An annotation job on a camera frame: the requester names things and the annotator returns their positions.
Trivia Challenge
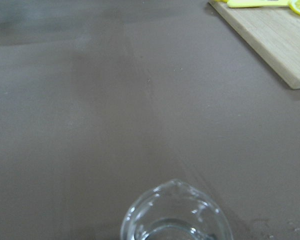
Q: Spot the clear glass measuring cup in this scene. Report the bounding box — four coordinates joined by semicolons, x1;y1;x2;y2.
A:
120;179;234;240

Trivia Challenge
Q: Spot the bamboo cutting board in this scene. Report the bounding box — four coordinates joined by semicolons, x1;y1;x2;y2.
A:
209;0;300;90

